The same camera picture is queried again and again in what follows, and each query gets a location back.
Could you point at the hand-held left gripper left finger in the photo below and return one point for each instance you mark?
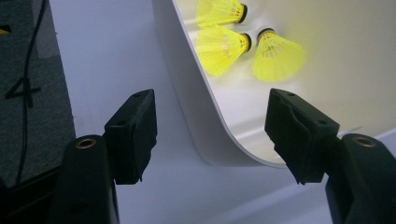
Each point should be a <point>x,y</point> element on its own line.
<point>132,137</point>

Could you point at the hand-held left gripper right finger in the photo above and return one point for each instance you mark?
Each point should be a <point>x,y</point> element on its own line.
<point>302,137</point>

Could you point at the white plastic bin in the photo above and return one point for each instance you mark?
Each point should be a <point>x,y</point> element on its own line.
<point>342,77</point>

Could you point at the yellow shuttlecock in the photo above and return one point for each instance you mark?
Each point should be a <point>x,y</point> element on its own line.
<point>219,49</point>
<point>218,12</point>
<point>277,57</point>

